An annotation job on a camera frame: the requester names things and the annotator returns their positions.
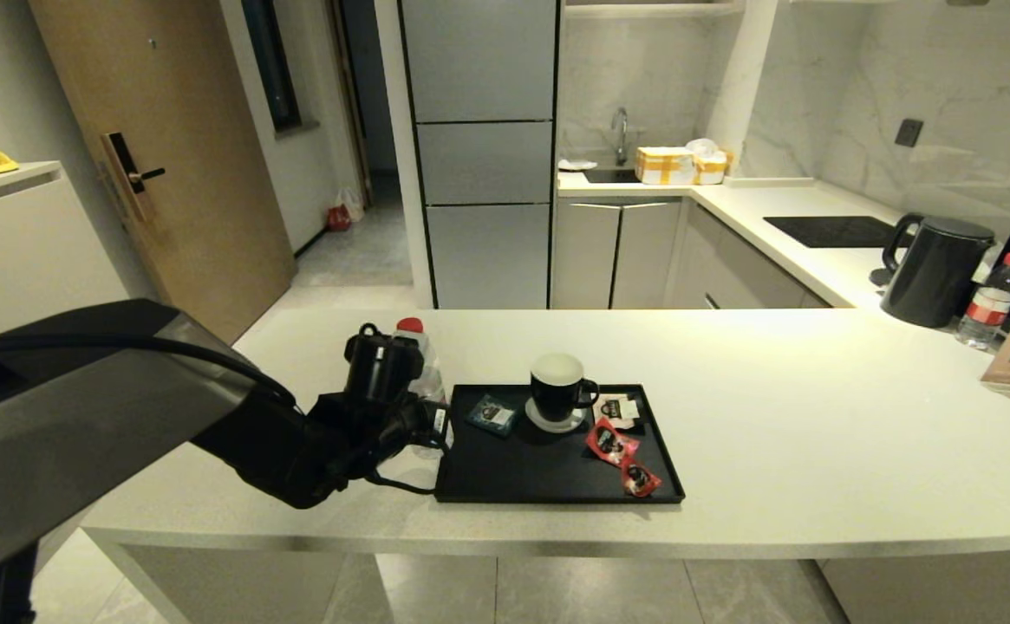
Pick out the grey cabinet door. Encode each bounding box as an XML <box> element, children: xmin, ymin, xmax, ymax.
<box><xmin>552</xmin><ymin>201</ymin><xmax>622</xmax><ymax>310</ymax></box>
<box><xmin>610</xmin><ymin>201</ymin><xmax>683</xmax><ymax>310</ymax></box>

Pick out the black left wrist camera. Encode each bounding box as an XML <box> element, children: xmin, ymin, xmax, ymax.
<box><xmin>344</xmin><ymin>325</ymin><xmax>426</xmax><ymax>401</ymax></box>

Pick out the dark narrow wall panel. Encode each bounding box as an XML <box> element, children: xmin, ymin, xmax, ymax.
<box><xmin>242</xmin><ymin>0</ymin><xmax>304</xmax><ymax>135</ymax></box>

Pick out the red coffee sachet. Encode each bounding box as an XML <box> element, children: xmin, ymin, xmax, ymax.
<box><xmin>585</xmin><ymin>418</ymin><xmax>642</xmax><ymax>460</ymax></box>
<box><xmin>619</xmin><ymin>457</ymin><xmax>663</xmax><ymax>499</ymax></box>

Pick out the white shoe cabinet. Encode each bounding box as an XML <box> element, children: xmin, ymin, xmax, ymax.
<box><xmin>0</xmin><ymin>160</ymin><xmax>128</xmax><ymax>341</ymax></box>

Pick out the black rectangular serving tray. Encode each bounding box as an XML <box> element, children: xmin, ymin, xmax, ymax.
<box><xmin>433</xmin><ymin>384</ymin><xmax>687</xmax><ymax>505</ymax></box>

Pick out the white round saucer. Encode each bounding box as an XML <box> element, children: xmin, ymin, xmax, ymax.
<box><xmin>525</xmin><ymin>397</ymin><xmax>586</xmax><ymax>433</ymax></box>

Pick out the black electric kettle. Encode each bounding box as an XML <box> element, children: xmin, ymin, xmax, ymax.
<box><xmin>880</xmin><ymin>213</ymin><xmax>997</xmax><ymax>328</ymax></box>

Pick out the small yellow taped box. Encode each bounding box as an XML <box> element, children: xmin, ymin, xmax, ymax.
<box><xmin>693</xmin><ymin>151</ymin><xmax>731</xmax><ymax>185</ymax></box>

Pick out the grey tall refrigerator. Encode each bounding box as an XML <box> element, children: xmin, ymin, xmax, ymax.
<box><xmin>399</xmin><ymin>0</ymin><xmax>562</xmax><ymax>310</ymax></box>

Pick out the large yellow taped box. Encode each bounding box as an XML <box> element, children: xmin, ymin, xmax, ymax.
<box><xmin>635</xmin><ymin>146</ymin><xmax>697</xmax><ymax>185</ymax></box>

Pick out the teal tea bag packet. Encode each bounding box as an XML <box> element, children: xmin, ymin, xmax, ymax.
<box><xmin>466</xmin><ymin>394</ymin><xmax>518</xmax><ymax>437</ymax></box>

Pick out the black mug white inside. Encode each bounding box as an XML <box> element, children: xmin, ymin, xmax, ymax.
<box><xmin>529</xmin><ymin>352</ymin><xmax>601</xmax><ymax>424</ymax></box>

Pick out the beige coffee sachet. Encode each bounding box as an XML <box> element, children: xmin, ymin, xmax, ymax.
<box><xmin>593</xmin><ymin>393</ymin><xmax>644</xmax><ymax>432</ymax></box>

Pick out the black induction cooktop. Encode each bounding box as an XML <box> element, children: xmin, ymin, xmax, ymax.
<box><xmin>765</xmin><ymin>216</ymin><xmax>904</xmax><ymax>249</ymax></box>

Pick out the clear water bottle red cap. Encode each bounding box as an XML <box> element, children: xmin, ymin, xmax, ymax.
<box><xmin>957</xmin><ymin>252</ymin><xmax>1010</xmax><ymax>351</ymax></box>
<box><xmin>394</xmin><ymin>317</ymin><xmax>452</xmax><ymax>458</ymax></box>

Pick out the black door lock handle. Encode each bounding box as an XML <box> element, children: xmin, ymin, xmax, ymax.
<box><xmin>101</xmin><ymin>132</ymin><xmax>167</xmax><ymax>222</ymax></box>

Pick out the grey drawer cabinet front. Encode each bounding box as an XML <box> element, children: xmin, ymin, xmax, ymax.
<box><xmin>665</xmin><ymin>205</ymin><xmax>831</xmax><ymax>310</ymax></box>

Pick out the brown wooden door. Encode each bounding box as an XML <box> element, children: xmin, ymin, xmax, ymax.
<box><xmin>29</xmin><ymin>0</ymin><xmax>299</xmax><ymax>343</ymax></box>

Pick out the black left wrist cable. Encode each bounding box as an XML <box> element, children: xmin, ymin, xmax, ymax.
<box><xmin>364</xmin><ymin>429</ymin><xmax>449</xmax><ymax>497</ymax></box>

